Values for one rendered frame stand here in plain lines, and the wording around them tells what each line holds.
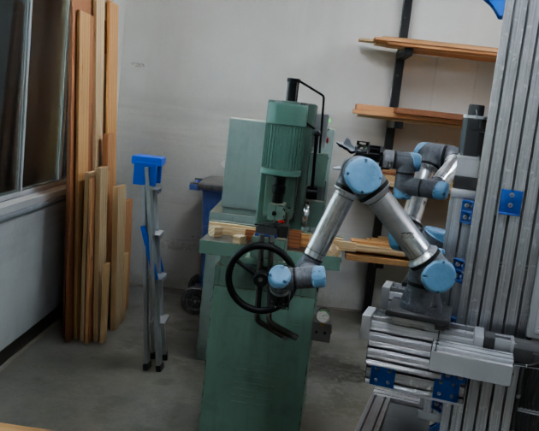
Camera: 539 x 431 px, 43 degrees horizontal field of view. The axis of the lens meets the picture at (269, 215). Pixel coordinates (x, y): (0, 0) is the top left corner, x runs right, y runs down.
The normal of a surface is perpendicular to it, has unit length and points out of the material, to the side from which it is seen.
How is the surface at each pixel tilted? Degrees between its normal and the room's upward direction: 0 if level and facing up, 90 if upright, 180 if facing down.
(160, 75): 90
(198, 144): 90
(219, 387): 90
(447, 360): 90
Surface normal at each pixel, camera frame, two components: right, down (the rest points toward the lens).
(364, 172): -0.08, 0.04
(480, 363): -0.30, 0.11
